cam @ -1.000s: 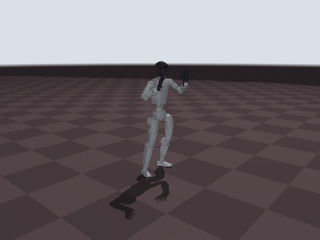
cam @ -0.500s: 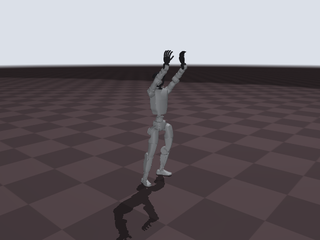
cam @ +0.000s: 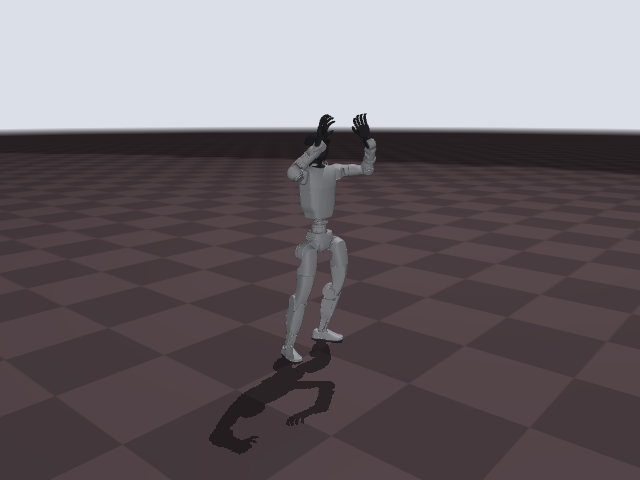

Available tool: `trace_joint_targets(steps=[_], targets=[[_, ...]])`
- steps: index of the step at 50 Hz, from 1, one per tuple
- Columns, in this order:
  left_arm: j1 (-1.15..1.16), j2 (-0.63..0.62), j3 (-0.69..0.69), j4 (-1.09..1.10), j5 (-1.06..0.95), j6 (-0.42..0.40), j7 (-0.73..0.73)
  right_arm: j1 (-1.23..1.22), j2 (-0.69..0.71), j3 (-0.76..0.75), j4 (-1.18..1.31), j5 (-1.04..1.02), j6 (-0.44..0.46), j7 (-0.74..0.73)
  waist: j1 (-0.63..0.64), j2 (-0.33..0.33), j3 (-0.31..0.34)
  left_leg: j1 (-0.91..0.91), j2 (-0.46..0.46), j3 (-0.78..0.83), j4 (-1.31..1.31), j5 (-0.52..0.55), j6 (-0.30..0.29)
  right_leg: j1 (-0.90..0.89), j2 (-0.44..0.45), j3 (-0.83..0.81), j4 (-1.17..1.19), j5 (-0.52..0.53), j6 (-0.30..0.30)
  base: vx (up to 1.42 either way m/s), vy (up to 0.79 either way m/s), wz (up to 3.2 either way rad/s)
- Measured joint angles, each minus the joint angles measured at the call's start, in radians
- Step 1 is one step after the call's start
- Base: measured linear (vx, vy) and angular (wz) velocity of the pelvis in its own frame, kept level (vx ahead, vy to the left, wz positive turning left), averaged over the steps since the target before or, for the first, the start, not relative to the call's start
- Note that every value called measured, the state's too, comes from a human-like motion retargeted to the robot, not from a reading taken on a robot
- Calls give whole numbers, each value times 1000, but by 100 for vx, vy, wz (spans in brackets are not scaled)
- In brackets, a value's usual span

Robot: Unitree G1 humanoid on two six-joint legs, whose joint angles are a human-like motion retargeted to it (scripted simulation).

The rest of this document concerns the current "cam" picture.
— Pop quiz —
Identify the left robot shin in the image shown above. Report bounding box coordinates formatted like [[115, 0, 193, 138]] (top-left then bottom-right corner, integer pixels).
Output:
[[318, 291, 342, 332]]

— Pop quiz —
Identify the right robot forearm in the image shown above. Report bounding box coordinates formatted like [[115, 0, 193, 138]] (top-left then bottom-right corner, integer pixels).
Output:
[[287, 140, 326, 172]]

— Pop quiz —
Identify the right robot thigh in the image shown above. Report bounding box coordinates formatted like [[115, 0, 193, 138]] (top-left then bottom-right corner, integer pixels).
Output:
[[293, 240, 318, 308]]

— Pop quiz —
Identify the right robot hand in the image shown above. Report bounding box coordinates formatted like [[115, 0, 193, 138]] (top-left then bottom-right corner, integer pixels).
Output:
[[314, 114, 335, 147]]

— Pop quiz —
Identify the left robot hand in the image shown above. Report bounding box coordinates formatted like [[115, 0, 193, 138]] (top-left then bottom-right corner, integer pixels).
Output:
[[352, 113, 374, 149]]

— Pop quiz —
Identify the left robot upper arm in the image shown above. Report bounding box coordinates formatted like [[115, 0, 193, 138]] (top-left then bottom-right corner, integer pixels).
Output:
[[331, 161, 374, 180]]

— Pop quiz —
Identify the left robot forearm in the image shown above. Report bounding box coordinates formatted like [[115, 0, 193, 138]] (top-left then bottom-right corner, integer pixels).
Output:
[[363, 138, 376, 165]]

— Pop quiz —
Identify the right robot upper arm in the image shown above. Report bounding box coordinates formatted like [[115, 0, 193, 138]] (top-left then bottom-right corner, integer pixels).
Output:
[[287, 165, 309, 185]]

